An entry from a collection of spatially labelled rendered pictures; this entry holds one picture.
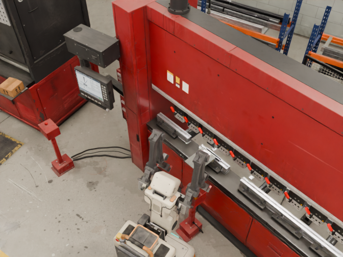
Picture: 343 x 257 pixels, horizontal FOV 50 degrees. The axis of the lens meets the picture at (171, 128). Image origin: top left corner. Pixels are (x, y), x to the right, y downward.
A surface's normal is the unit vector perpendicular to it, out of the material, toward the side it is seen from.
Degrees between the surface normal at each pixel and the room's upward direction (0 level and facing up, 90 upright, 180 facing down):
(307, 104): 90
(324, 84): 0
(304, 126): 90
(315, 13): 90
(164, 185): 48
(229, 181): 0
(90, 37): 0
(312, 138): 90
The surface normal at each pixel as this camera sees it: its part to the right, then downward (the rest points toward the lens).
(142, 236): 0.00, -0.69
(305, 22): -0.54, 0.62
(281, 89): -0.73, 0.50
